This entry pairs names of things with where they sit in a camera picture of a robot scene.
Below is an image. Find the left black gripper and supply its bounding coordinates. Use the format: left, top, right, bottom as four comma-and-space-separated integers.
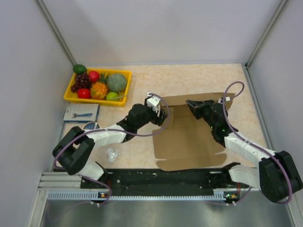
135, 98, 168, 130

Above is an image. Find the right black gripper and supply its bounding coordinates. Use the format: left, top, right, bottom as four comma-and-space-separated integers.
186, 99, 216, 130

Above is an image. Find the brown cardboard box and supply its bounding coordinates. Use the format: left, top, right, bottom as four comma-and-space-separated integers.
153, 92, 227, 171

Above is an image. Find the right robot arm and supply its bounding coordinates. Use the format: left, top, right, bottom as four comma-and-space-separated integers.
186, 100, 303, 203

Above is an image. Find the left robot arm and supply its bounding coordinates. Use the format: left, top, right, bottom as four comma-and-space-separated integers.
53, 104, 170, 188

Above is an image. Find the green lime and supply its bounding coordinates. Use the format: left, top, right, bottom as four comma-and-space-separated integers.
106, 92, 119, 101

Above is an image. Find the green melon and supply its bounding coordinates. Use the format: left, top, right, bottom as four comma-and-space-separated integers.
107, 73, 127, 92

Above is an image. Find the crumpled clear plastic wrap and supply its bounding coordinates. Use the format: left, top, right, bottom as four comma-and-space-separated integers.
106, 148, 120, 163

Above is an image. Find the orange pineapple toy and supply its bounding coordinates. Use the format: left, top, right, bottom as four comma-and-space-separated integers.
90, 73, 109, 100

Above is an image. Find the blue tape roll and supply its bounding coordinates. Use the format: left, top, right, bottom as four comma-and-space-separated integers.
83, 122, 100, 130

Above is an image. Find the red apple upper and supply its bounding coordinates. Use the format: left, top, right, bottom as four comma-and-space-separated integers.
89, 71, 100, 83

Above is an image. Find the red apple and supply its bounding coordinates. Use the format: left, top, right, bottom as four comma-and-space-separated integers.
89, 71, 100, 83
77, 88, 91, 99

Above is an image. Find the red apple lower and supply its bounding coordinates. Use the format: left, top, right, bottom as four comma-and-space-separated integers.
77, 88, 91, 99

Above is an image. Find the razor blister pack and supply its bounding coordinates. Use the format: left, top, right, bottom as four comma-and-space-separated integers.
63, 103, 100, 123

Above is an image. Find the dark red grape bunch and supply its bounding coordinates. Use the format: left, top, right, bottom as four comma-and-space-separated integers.
71, 72, 91, 93

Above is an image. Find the yellow plastic tray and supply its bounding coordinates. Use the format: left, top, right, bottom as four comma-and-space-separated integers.
64, 68, 132, 107

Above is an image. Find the green avocado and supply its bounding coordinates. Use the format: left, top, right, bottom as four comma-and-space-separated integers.
72, 64, 87, 74

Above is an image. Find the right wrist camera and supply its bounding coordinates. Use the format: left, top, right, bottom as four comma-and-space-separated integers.
220, 96, 232, 104

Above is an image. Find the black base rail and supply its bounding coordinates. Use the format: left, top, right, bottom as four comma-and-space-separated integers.
80, 167, 250, 197

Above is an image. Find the grey cable duct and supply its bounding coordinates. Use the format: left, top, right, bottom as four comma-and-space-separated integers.
47, 189, 238, 202

